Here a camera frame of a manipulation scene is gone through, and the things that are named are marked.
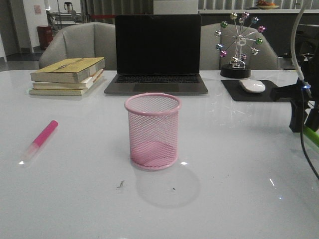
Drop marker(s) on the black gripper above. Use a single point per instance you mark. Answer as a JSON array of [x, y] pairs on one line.
[[308, 87]]

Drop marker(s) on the green highlighter pen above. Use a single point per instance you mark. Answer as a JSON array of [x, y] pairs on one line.
[[311, 135]]

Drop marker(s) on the pink highlighter pen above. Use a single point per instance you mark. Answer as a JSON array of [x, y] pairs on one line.
[[38, 142]]

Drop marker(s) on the pink mesh pen holder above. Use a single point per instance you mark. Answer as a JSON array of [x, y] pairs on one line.
[[153, 130]]

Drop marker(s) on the white computer mouse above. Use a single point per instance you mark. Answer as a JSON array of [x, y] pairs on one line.
[[252, 86]]

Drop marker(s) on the black mouse pad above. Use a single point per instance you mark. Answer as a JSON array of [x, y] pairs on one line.
[[239, 94]]

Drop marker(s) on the ferris wheel desk ornament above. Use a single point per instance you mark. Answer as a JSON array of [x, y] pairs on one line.
[[236, 68]]

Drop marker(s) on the grey armchair right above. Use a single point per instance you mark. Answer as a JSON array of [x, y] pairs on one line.
[[209, 56]]

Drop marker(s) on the grey armchair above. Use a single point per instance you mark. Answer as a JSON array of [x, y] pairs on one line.
[[94, 39], [209, 56]]

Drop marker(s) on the fruit bowl on counter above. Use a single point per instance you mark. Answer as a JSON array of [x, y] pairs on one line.
[[263, 4]]

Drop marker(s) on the grey laptop black screen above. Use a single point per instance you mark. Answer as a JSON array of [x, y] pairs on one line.
[[157, 53]]

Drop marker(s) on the middle cream book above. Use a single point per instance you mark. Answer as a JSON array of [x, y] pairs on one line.
[[85, 84]]

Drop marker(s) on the cream book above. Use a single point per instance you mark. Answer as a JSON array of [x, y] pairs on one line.
[[33, 91], [85, 84]]

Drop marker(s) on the grey armchair left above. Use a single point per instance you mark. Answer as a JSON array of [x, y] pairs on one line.
[[94, 39]]

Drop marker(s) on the top yellow book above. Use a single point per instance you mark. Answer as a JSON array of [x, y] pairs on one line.
[[70, 70]]

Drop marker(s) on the bottom cream book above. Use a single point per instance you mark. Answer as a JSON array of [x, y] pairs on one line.
[[33, 91]]

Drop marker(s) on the red bin background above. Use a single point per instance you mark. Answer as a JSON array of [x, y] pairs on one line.
[[45, 36]]

